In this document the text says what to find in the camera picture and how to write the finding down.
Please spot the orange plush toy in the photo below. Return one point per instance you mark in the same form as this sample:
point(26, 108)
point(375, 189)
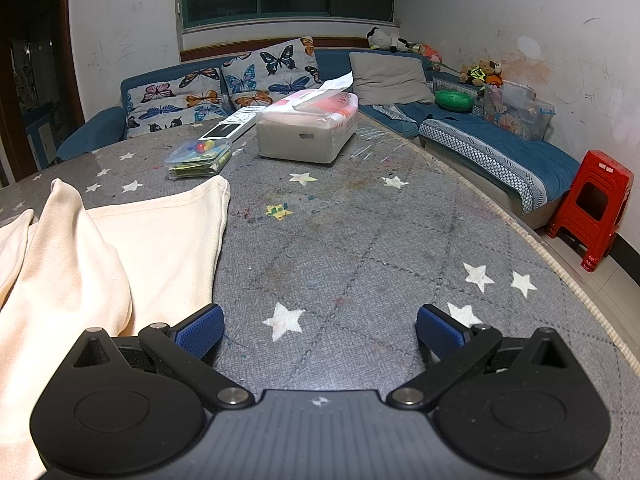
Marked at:
point(495, 80)

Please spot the white flat box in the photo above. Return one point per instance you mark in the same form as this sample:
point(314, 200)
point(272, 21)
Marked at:
point(235, 122)

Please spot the grey pillow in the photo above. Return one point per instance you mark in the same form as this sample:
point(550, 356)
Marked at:
point(390, 77)

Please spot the black and white plush toy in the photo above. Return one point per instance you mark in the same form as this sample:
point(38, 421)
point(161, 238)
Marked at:
point(382, 39)

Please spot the large wrapped tissue pack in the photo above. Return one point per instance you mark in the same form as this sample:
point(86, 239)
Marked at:
point(300, 135)

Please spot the blue corner sofa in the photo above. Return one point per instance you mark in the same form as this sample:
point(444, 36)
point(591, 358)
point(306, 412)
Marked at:
point(100, 130)

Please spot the clear plastic toy case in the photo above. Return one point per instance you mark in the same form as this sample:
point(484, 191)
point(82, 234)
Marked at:
point(197, 157)

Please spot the yellow green toy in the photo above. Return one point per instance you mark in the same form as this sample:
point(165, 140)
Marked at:
point(472, 75)

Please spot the grey star-print table mat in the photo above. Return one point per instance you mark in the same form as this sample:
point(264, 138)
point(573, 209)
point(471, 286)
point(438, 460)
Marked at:
point(350, 240)

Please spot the red plastic stool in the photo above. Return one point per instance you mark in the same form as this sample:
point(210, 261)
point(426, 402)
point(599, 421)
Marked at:
point(605, 170)

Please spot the cream knit garment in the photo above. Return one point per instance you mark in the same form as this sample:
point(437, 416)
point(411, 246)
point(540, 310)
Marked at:
point(150, 240)

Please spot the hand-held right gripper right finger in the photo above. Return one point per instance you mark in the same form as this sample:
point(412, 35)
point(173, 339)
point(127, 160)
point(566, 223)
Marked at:
point(440, 332)

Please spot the clear plastic storage box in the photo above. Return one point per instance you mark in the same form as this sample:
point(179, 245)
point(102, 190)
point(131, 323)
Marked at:
point(515, 115)

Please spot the dark wooden doorway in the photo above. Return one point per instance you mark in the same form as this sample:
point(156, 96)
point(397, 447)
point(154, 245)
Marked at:
point(60, 60)

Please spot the pink plush toy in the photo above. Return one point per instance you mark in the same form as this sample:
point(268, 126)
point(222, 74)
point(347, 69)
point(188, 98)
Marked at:
point(432, 54)

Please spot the blue patterned sofa cover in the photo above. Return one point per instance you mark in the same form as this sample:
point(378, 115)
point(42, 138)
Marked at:
point(500, 135)

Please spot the butterfly print cushion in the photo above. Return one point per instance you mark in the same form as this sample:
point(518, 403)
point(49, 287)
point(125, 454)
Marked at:
point(270, 70)
point(160, 105)

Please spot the green bowl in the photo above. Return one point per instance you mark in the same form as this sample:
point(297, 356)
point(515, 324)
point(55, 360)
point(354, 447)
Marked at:
point(452, 100)

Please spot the brown plush bear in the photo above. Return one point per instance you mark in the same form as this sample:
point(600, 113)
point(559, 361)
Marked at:
point(490, 66)

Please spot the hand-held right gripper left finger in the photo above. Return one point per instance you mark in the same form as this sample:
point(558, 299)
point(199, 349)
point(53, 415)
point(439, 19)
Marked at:
point(202, 332)

